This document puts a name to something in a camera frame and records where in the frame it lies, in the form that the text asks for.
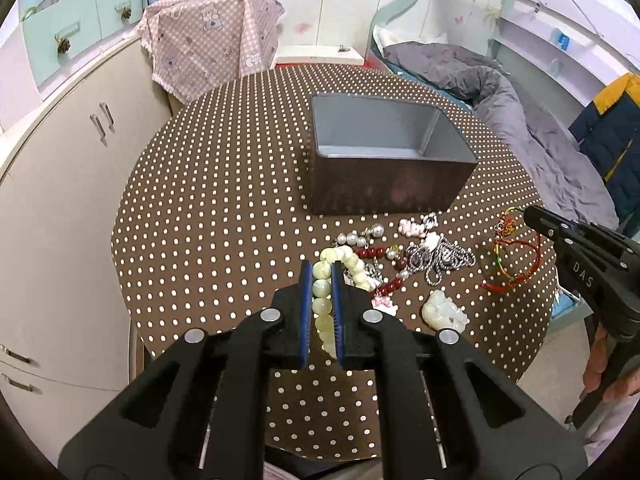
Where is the pink charm trinket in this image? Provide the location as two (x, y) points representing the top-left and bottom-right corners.
(397, 212), (438, 238)

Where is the dark red bead bracelet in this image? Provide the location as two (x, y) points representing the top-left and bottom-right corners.
(354, 245), (409, 299)

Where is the red white bedside box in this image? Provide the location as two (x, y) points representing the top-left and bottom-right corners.
(274, 46), (364, 66)

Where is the mint green drawer unit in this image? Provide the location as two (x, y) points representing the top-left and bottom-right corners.
(23, 0), (142, 86)

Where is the beige cabinet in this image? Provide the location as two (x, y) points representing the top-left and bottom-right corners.
(0, 34), (174, 421)

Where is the brown polka dot tablecloth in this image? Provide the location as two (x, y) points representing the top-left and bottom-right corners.
(110, 63), (559, 463)

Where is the white jade carved pendant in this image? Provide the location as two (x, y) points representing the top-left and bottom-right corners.
(421, 289), (470, 334)

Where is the silver pearl bead bracelet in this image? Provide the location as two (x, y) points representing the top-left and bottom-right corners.
(333, 222), (386, 250)

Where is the navy yellow jacket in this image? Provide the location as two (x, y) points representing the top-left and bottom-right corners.
(570, 73), (639, 236)

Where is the grey duvet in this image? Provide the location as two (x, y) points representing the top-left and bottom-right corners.
(383, 41), (620, 230)

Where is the pink checked cloth cover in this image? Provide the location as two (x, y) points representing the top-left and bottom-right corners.
(136, 0), (284, 104)

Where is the mint bunk bed frame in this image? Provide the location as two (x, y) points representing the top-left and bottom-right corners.
(369, 0), (639, 116)

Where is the dark grey storage box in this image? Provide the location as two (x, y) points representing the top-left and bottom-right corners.
(308, 93), (478, 216)

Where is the right hand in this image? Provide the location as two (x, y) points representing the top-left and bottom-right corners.
(581, 324), (640, 403)

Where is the silver chain necklace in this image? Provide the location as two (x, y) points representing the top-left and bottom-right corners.
(404, 233), (478, 287)

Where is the red string bracelet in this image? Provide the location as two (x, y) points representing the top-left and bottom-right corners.
(480, 205), (544, 295)

